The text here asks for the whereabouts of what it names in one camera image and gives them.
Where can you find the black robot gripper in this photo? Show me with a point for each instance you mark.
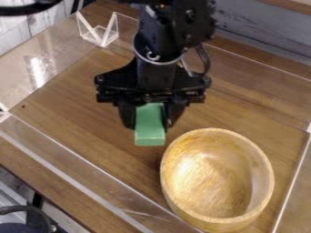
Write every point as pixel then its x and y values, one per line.
pixel 139 84

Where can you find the clear acrylic corner bracket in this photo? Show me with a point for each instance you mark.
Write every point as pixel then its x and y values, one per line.
pixel 99 35

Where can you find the green rectangular block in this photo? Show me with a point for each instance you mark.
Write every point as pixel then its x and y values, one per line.
pixel 150 132

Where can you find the brown wooden bowl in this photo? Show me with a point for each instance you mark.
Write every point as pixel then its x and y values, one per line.
pixel 216 179

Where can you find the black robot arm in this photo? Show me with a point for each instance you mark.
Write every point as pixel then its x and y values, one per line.
pixel 174 28

